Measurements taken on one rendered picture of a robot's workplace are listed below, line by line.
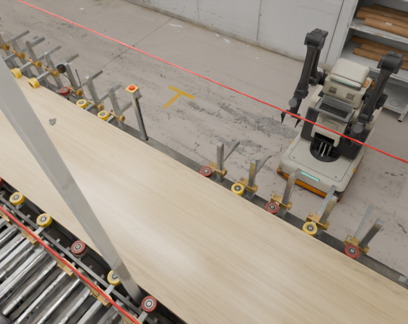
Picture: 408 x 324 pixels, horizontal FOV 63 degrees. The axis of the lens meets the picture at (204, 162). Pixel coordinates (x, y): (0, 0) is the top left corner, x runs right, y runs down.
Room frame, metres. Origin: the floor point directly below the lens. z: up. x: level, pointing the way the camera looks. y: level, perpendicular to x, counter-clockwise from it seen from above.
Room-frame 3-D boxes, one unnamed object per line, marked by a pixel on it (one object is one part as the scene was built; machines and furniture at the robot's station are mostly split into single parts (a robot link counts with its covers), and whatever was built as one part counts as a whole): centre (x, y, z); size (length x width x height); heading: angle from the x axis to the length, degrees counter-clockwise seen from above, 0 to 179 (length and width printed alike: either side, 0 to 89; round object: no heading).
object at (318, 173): (1.96, -1.14, 0.16); 0.67 x 0.64 x 0.25; 142
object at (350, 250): (0.72, -0.80, 0.85); 0.08 x 0.08 x 0.11
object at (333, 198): (0.94, -0.70, 0.89); 0.04 x 0.04 x 0.48; 52
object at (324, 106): (1.73, -0.96, 0.99); 0.28 x 0.16 x 0.22; 52
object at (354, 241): (0.80, -0.88, 0.80); 0.14 x 0.06 x 0.05; 52
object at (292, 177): (1.09, -0.50, 0.91); 0.04 x 0.04 x 0.48; 52
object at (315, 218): (0.95, -0.68, 0.83); 0.14 x 0.06 x 0.05; 52
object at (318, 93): (2.04, -1.20, 0.59); 0.55 x 0.34 x 0.83; 52
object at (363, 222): (0.88, -0.92, 0.80); 0.43 x 0.03 x 0.04; 142
